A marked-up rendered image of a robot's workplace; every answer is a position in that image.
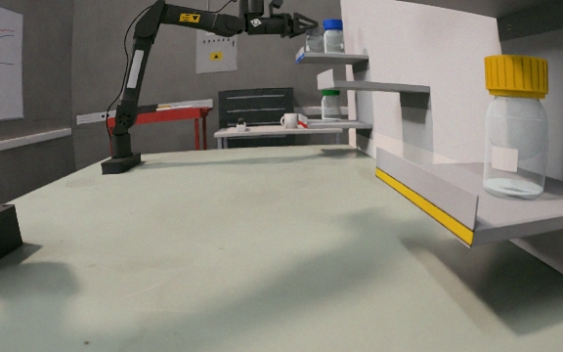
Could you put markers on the white panel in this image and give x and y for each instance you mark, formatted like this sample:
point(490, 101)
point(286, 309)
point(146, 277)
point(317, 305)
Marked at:
point(411, 43)

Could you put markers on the clear glass bottle with green cap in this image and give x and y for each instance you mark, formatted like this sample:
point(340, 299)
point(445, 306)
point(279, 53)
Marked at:
point(331, 105)

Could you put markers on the clear bottle with blue cap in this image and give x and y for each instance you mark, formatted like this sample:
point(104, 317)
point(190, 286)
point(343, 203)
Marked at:
point(334, 38)

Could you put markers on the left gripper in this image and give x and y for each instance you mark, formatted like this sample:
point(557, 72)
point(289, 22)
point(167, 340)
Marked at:
point(281, 23)

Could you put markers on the clear glass bottle with yellow cap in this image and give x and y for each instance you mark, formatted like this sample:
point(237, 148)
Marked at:
point(516, 136)

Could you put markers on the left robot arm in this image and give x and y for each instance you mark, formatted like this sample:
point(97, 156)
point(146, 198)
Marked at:
point(220, 24)

